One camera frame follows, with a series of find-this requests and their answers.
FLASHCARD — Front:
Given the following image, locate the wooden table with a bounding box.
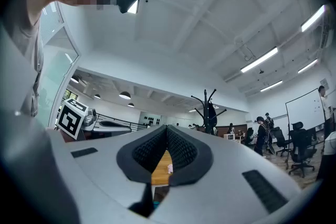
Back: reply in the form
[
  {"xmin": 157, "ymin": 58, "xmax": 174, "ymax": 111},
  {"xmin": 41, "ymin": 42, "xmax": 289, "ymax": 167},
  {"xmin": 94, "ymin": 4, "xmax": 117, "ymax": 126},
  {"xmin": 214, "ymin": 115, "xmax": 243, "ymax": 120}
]
[{"xmin": 151, "ymin": 151, "xmax": 173, "ymax": 187}]

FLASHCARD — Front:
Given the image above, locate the person's shirt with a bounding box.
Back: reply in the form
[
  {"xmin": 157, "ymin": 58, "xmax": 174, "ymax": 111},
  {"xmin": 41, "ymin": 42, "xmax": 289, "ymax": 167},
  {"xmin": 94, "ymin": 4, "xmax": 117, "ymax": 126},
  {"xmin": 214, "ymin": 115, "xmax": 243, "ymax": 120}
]
[{"xmin": 0, "ymin": 14, "xmax": 45, "ymax": 119}]

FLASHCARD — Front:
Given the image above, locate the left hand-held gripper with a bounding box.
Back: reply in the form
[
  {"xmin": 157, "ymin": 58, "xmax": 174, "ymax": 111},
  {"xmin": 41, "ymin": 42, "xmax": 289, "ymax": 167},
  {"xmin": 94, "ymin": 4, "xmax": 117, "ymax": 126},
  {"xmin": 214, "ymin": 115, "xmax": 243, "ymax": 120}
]
[{"xmin": 56, "ymin": 98, "xmax": 132, "ymax": 140}]

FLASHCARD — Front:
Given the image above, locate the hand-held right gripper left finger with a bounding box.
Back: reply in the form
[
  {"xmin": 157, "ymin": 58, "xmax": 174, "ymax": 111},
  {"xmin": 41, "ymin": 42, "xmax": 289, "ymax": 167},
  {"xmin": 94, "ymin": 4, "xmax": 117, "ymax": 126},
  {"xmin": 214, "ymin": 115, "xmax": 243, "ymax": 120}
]
[{"xmin": 47, "ymin": 124, "xmax": 168, "ymax": 224}]

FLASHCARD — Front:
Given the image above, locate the black railing with wooden rail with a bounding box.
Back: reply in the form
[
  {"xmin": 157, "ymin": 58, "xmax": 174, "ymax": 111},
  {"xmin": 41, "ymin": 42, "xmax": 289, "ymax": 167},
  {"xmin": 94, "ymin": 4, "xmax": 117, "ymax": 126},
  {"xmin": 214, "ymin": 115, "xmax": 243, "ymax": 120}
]
[{"xmin": 96, "ymin": 112, "xmax": 149, "ymax": 131}]

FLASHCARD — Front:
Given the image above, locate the dark navy cloth bag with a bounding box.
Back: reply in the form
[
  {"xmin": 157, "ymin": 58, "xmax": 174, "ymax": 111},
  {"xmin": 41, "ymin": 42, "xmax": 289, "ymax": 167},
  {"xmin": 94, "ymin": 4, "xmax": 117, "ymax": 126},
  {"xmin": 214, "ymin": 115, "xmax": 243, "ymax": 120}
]
[{"xmin": 207, "ymin": 102, "xmax": 219, "ymax": 129}]

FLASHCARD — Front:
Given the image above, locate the whiteboard on stand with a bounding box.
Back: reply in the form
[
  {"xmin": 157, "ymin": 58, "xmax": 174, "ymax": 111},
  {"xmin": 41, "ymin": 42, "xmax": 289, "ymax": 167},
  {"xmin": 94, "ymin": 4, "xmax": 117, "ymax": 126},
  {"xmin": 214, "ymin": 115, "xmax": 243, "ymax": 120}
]
[{"xmin": 285, "ymin": 88, "xmax": 327, "ymax": 169}]

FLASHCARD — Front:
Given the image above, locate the frosted glass partition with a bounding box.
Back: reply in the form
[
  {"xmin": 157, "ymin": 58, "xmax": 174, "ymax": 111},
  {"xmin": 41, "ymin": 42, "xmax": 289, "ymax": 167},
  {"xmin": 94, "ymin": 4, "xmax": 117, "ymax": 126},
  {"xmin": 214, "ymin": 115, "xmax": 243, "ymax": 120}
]
[{"xmin": 36, "ymin": 2, "xmax": 82, "ymax": 129}]

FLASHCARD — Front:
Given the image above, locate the black office chair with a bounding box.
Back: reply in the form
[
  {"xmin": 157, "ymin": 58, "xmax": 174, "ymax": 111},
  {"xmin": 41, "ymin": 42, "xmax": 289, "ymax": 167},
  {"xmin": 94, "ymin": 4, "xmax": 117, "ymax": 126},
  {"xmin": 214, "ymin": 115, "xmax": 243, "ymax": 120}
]
[
  {"xmin": 244, "ymin": 127, "xmax": 256, "ymax": 147},
  {"xmin": 288, "ymin": 121, "xmax": 319, "ymax": 178},
  {"xmin": 271, "ymin": 126, "xmax": 292, "ymax": 157}
]

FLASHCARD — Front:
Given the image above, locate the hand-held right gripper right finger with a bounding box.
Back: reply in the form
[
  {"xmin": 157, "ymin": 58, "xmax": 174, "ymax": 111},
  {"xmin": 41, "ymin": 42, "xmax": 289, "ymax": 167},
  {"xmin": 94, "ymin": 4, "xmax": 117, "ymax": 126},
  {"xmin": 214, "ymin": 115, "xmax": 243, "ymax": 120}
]
[{"xmin": 151, "ymin": 124, "xmax": 322, "ymax": 224}]

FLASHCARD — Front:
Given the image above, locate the wall panel with black helmets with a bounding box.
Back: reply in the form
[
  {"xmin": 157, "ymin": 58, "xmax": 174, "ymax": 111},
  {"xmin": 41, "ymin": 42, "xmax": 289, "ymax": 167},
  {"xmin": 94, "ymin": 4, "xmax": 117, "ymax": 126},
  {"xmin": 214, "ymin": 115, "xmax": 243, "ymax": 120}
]
[{"xmin": 139, "ymin": 111, "xmax": 162, "ymax": 127}]

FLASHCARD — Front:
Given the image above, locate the wall air conditioner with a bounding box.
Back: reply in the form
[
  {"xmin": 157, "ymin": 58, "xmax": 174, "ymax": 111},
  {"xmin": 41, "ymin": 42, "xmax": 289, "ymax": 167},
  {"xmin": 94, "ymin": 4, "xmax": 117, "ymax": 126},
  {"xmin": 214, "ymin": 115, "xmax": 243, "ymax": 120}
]
[{"xmin": 319, "ymin": 23, "xmax": 336, "ymax": 50}]

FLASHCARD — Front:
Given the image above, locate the black coat rack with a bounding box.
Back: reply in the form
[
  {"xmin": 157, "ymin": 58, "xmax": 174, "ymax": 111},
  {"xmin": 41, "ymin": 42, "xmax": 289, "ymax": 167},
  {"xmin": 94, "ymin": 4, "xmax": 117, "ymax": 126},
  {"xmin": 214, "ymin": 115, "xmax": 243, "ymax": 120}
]
[{"xmin": 191, "ymin": 88, "xmax": 227, "ymax": 136}]

